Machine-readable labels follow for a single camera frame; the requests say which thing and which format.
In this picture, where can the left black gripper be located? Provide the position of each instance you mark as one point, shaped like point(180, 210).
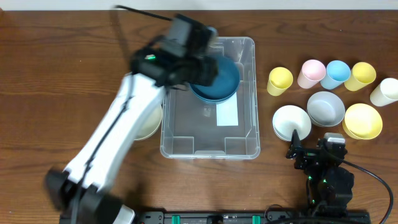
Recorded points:
point(204, 71)

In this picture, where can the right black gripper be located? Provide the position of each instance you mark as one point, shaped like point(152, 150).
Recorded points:
point(308, 156)

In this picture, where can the white bowl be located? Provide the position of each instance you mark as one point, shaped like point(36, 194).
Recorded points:
point(289, 118)

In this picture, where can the dark blue bowl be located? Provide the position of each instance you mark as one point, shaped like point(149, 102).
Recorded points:
point(214, 102)
point(226, 83)

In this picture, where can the yellow bowl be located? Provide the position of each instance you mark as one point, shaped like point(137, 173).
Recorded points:
point(362, 121)

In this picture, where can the beige bowl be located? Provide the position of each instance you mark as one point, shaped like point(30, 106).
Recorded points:
point(151, 125)

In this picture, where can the clear plastic storage container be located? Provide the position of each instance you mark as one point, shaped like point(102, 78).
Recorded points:
point(189, 129)

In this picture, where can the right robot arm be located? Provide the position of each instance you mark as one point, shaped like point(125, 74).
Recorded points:
point(328, 185)

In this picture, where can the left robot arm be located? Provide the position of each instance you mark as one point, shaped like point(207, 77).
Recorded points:
point(81, 191)

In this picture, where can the grey bowl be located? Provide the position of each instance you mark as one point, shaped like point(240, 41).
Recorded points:
point(325, 109)

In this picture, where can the yellow cup left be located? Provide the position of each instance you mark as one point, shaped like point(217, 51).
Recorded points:
point(280, 79)

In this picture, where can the yellow cup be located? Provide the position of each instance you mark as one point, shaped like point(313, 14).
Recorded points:
point(280, 79)
point(362, 74)

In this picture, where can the pink cup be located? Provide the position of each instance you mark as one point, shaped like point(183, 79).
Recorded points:
point(311, 73)

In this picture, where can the light blue cup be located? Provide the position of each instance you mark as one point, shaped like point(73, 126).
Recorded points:
point(337, 72)

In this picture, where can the yellow cup right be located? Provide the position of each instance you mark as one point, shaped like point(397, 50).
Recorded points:
point(362, 74)

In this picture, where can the cream white cup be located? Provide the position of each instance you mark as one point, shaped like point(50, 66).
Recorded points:
point(385, 93)

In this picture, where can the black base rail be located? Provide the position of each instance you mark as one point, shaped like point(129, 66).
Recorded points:
point(270, 216)

